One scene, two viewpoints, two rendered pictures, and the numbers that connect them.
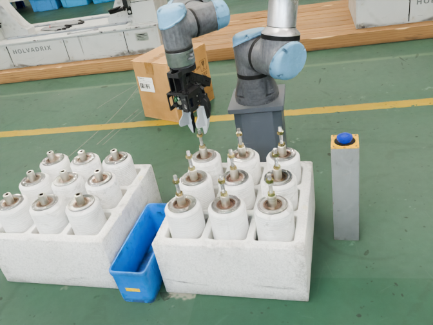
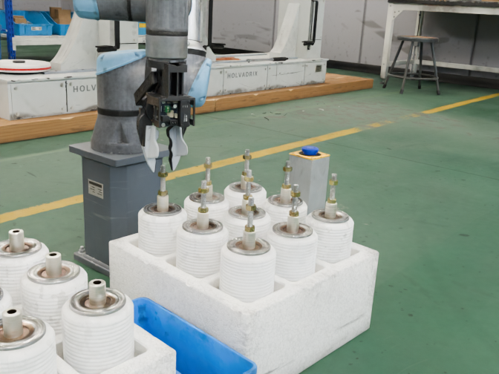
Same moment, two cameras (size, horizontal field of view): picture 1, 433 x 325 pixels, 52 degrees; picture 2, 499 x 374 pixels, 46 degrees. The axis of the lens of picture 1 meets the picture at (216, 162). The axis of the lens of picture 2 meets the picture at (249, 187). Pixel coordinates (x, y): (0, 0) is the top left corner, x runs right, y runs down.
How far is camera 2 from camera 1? 114 cm
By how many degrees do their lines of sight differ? 61
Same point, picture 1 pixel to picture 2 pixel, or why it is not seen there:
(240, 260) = (331, 295)
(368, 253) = not seen: hidden behind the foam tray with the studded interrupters
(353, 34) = (14, 125)
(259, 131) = (146, 189)
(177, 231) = (263, 286)
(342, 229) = not seen: hidden behind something
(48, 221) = (49, 363)
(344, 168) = (318, 182)
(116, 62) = not seen: outside the picture
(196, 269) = (288, 336)
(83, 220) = (128, 325)
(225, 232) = (310, 263)
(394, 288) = (394, 289)
